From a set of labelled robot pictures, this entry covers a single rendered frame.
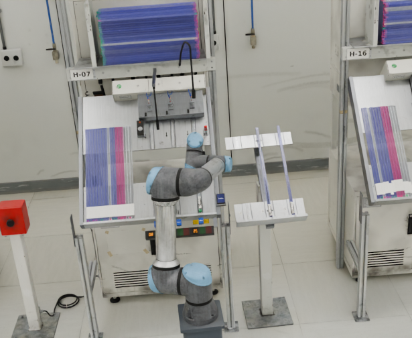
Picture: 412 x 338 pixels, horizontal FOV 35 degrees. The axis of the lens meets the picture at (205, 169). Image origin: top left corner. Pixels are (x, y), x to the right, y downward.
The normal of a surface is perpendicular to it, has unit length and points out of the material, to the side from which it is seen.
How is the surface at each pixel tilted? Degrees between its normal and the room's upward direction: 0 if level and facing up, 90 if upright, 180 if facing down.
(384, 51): 90
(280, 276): 0
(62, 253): 0
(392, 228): 90
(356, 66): 90
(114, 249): 90
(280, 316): 0
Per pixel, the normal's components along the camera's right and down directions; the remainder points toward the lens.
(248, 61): 0.05, 0.41
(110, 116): -0.01, -0.36
